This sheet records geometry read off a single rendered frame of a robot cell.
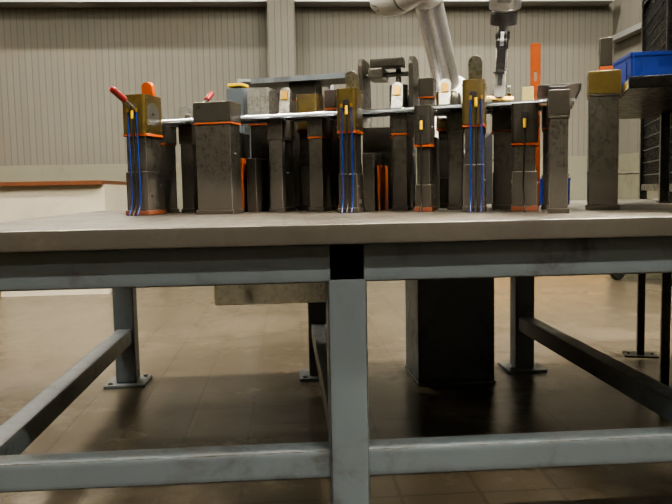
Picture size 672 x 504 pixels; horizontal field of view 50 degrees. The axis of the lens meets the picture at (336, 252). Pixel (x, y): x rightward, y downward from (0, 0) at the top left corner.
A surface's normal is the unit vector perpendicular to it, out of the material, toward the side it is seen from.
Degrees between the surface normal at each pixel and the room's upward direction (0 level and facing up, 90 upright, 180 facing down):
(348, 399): 90
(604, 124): 90
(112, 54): 90
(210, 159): 90
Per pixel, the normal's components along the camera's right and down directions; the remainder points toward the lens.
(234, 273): 0.07, 0.08
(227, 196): -0.26, 0.09
